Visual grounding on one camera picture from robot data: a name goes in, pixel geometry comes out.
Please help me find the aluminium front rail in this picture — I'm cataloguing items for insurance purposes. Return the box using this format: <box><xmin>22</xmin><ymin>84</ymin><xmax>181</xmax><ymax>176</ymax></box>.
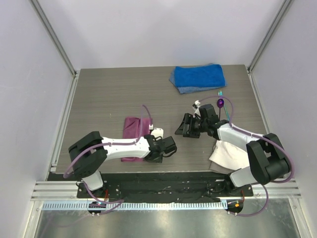
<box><xmin>31</xmin><ymin>179</ymin><xmax>302</xmax><ymax>201</ymax></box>

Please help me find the aluminium frame post left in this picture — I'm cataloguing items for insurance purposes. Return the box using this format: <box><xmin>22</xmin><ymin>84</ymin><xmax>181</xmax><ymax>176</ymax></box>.
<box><xmin>29</xmin><ymin>0</ymin><xmax>77</xmax><ymax>76</ymax></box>

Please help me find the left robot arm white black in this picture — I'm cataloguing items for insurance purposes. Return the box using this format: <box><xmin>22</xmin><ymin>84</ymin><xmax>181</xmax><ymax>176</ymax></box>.
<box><xmin>63</xmin><ymin>128</ymin><xmax>177</xmax><ymax>198</ymax></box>

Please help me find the white slotted cable duct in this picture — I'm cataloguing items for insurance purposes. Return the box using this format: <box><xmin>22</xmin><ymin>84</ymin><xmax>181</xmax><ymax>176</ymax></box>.
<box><xmin>42</xmin><ymin>200</ymin><xmax>227</xmax><ymax>211</ymax></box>

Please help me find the iridescent fork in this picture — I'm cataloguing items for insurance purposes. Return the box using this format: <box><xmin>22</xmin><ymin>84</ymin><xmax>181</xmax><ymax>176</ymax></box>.
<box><xmin>218</xmin><ymin>90</ymin><xmax>230</xmax><ymax>121</ymax></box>

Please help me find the aluminium frame post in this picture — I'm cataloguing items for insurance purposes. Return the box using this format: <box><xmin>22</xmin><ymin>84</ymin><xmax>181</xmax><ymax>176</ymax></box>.
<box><xmin>29</xmin><ymin>0</ymin><xmax>77</xmax><ymax>76</ymax></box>
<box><xmin>247</xmin><ymin>0</ymin><xmax>295</xmax><ymax>72</ymax></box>

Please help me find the iridescent purple spoon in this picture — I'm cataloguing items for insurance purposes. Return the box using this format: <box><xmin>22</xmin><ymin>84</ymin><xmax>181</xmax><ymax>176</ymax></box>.
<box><xmin>217</xmin><ymin>98</ymin><xmax>224</xmax><ymax>119</ymax></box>

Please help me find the aluminium frame post right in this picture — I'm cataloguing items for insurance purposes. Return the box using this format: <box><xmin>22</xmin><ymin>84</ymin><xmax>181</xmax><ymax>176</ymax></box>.
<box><xmin>247</xmin><ymin>0</ymin><xmax>295</xmax><ymax>72</ymax></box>

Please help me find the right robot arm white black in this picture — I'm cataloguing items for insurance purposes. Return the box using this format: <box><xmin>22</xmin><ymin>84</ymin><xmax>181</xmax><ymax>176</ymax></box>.
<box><xmin>175</xmin><ymin>104</ymin><xmax>293</xmax><ymax>196</ymax></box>

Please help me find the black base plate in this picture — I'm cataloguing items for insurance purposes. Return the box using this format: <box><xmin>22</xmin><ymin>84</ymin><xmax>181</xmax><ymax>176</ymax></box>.
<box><xmin>76</xmin><ymin>171</ymin><xmax>255</xmax><ymax>202</ymax></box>

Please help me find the magenta satin napkin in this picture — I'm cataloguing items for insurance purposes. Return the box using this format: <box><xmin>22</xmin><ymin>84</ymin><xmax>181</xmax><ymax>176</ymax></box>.
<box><xmin>120</xmin><ymin>116</ymin><xmax>152</xmax><ymax>163</ymax></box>

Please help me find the white folded cloth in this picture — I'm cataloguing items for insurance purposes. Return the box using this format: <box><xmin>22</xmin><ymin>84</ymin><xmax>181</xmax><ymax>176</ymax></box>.
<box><xmin>209</xmin><ymin>141</ymin><xmax>249</xmax><ymax>171</ymax></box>

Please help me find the blue terry towel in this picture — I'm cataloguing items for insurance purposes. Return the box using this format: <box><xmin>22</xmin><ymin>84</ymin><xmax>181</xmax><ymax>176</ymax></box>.
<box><xmin>174</xmin><ymin>64</ymin><xmax>226</xmax><ymax>88</ymax></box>

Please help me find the blue striped cloth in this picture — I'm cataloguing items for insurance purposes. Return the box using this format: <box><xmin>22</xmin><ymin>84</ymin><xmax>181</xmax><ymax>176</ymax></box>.
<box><xmin>169</xmin><ymin>68</ymin><xmax>227</xmax><ymax>94</ymax></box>

